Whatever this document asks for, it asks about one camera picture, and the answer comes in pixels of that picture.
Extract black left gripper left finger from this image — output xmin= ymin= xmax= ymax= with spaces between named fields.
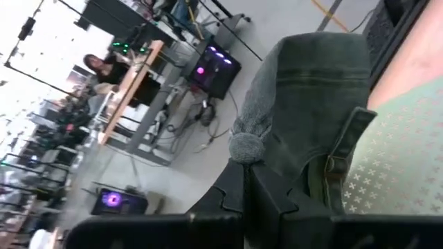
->
xmin=186 ymin=158 xmax=250 ymax=216

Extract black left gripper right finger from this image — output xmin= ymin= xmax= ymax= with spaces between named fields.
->
xmin=248 ymin=161 xmax=302 ymax=216

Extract dark green cap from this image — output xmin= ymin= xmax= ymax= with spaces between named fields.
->
xmin=228 ymin=31 xmax=378 ymax=216

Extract black computer purple fan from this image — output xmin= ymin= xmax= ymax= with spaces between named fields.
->
xmin=90 ymin=187 xmax=150 ymax=216

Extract grey table leg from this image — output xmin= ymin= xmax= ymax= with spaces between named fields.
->
xmin=124 ymin=65 xmax=184 ymax=155

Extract black computer purple lights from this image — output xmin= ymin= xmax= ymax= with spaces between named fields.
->
xmin=188 ymin=41 xmax=243 ymax=101

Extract pale green perforated box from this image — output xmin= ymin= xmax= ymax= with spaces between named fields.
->
xmin=341 ymin=74 xmax=443 ymax=216

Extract wooden background table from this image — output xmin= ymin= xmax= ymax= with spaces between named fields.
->
xmin=98 ymin=39 xmax=165 ymax=146

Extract grey rolling stand base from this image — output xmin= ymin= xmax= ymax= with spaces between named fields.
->
xmin=213 ymin=12 xmax=253 ymax=53

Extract person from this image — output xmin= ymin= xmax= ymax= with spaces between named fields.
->
xmin=82 ymin=51 xmax=131 ymax=96

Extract black floor cable tangle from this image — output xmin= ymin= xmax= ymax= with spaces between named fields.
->
xmin=165 ymin=89 xmax=239 ymax=153

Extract long yellow cable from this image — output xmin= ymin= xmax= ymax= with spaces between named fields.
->
xmin=309 ymin=0 xmax=350 ymax=34

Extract black aluminium table frame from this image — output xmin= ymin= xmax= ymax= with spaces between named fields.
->
xmin=368 ymin=0 xmax=432 ymax=89

